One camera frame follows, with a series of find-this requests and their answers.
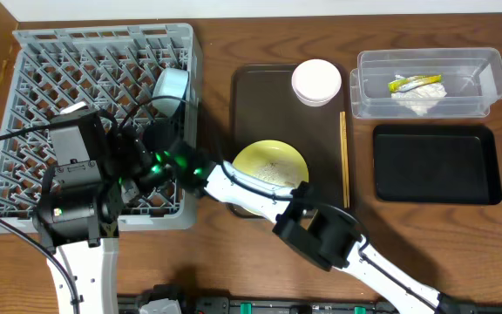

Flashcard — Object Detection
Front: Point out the light blue bowl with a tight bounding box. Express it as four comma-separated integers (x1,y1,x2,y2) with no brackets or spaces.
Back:
152,68,189,118

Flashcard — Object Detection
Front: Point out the pink bowl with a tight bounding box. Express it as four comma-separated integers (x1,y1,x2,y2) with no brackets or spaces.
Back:
291,59,343,107

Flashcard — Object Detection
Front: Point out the green yellow snack wrapper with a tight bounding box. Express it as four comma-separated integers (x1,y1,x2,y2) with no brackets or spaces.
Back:
387,75,443,93

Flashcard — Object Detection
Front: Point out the white napkin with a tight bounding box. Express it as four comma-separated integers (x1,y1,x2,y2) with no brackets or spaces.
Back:
391,83,447,116

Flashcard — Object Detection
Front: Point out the white cup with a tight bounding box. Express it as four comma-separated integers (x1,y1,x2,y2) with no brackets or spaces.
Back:
120,179,140,204

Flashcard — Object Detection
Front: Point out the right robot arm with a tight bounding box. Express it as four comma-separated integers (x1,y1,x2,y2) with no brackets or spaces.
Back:
141,122,445,313

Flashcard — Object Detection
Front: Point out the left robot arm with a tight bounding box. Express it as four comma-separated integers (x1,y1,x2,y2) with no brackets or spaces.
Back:
32,109,140,313

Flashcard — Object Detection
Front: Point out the grey dishwasher rack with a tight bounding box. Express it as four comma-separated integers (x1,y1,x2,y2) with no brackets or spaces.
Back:
0,24,203,233

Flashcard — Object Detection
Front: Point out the brown serving tray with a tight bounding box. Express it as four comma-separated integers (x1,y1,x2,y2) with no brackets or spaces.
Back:
222,64,349,208

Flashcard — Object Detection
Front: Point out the yellow plate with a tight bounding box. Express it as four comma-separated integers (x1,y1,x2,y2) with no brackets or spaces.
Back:
233,140,309,188

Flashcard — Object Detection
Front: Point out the black tray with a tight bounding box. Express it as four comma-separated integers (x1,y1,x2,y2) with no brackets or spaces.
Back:
373,125,502,205

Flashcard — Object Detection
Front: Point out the clear plastic bin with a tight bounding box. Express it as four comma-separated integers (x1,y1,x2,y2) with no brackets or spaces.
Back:
350,48,502,119

